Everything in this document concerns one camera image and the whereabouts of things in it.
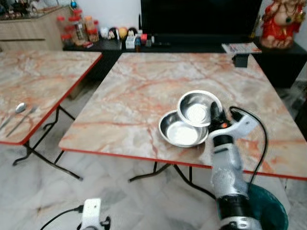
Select wide stainless steel bowl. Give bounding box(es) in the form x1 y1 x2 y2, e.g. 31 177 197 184
158 110 210 148

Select small stainless steel bowl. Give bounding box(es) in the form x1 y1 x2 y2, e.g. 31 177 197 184
177 90 224 127

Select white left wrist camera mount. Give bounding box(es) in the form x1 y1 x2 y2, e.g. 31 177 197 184
79 198 104 230

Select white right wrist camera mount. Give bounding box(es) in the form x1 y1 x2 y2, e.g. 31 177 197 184
218 114 257 144

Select metal spoon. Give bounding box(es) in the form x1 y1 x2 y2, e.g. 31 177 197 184
0 102 27 130

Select bin with green bag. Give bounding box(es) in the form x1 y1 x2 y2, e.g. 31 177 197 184
247 183 289 230

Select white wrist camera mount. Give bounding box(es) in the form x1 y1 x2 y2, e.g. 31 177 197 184
218 114 257 144
79 198 104 230

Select black television console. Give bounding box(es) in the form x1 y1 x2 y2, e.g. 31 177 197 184
62 34 307 89

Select red and gold figurine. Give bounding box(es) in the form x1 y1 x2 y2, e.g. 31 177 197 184
260 0 306 49

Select metal fork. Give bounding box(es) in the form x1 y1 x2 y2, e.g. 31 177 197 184
6 106 38 138

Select tall red lid plastic jar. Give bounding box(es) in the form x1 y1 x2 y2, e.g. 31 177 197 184
71 15 88 44

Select black flat screen television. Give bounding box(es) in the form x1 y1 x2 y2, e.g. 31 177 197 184
140 0 263 36

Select small black clamp block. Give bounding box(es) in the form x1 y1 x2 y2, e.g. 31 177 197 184
232 53 250 68

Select black leg frame large table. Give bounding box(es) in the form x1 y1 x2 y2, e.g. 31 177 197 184
129 162 216 199

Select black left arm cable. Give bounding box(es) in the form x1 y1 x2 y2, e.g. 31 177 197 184
40 205 84 230

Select printed magazine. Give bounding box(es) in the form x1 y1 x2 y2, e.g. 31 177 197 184
222 42 262 54

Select black leg frame small table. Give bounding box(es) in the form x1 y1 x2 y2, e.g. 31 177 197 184
13 105 83 181

